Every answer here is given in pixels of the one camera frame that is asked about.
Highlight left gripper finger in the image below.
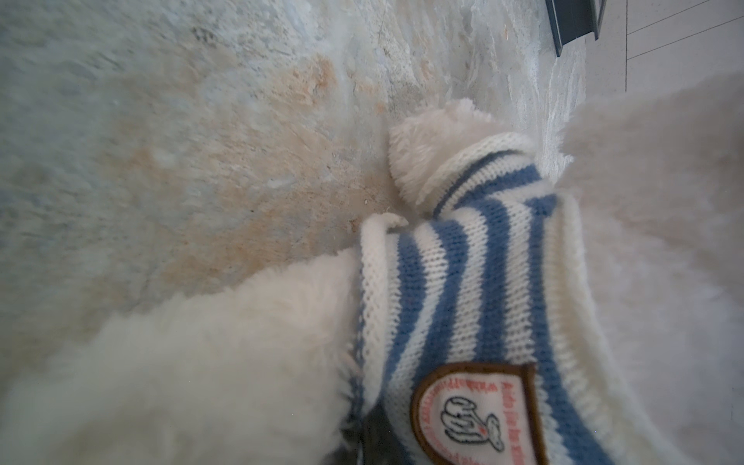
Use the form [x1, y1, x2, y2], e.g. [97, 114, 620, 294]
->
[356, 405, 407, 465]

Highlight blue white striped sweater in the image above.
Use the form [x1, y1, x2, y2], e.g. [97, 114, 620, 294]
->
[354, 133, 686, 464]

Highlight white teddy bear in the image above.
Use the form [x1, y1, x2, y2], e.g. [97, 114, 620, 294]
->
[1, 75, 743, 464]

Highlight black white checkerboard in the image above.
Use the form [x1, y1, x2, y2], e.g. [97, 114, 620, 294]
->
[546, 0, 606, 57]

